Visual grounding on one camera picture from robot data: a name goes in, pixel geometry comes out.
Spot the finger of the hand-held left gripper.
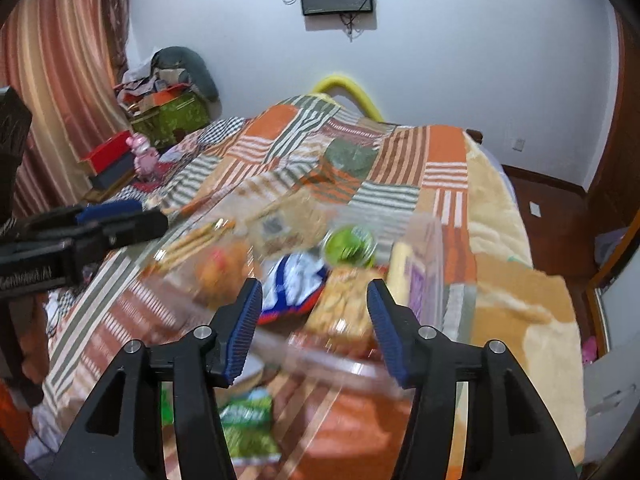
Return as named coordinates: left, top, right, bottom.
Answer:
left=65, top=209, right=169, bottom=261
left=22, top=199, right=146, bottom=233

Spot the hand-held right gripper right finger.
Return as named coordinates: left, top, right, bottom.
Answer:
left=366, top=280, right=581, bottom=480

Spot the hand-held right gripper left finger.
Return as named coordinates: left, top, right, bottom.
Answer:
left=47, top=277, right=264, bottom=480

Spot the clear crispy snack packet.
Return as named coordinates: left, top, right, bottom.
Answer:
left=305, top=267, right=386, bottom=351

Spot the yellow chips packet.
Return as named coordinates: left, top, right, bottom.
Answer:
left=150, top=217, right=238, bottom=273

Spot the purple white candy packet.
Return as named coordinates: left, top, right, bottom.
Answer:
left=407, top=255, right=443, bottom=321

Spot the orange bread bag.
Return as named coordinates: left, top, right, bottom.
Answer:
left=192, top=242, right=251, bottom=301

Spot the blue white snack packet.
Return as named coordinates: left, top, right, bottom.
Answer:
left=262, top=252, right=331, bottom=321

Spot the yellow cracker packet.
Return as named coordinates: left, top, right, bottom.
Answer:
left=387, top=239, right=416, bottom=311

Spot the green snack packet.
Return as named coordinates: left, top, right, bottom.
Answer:
left=217, top=387, right=283, bottom=461

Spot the green jelly cup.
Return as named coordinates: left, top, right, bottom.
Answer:
left=320, top=225, right=377, bottom=267

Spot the clear plastic container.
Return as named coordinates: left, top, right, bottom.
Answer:
left=145, top=200, right=446, bottom=396

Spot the long clear snack packet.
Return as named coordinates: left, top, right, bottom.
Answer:
left=247, top=200, right=331, bottom=261

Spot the dark grey box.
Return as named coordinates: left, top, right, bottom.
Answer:
left=90, top=155, right=138, bottom=191

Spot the red box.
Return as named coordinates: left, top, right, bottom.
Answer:
left=80, top=131, right=136, bottom=176

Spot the pink rabbit toy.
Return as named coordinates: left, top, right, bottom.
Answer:
left=125, top=132, right=161, bottom=181

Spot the green cardboard box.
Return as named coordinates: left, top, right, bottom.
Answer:
left=131, top=91, right=212, bottom=148

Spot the checkered patterned sheet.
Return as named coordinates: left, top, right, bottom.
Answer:
left=95, top=116, right=248, bottom=206

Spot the pile of clutter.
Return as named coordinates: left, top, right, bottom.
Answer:
left=117, top=67, right=193, bottom=111

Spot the striped brown curtain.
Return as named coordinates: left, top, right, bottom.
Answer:
left=0, top=0, right=133, bottom=221

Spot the grey pillow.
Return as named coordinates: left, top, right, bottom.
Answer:
left=152, top=46, right=221, bottom=101

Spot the orange striped patchwork blanket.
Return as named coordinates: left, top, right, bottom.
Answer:
left=42, top=92, right=586, bottom=480

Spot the white heart-print sliding door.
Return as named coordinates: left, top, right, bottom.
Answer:
left=582, top=260, right=640, bottom=466

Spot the yellow foam hoop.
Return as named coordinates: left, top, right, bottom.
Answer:
left=311, top=74, right=386, bottom=123

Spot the wooden wardrobe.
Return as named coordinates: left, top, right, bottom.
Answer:
left=582, top=10, right=640, bottom=286

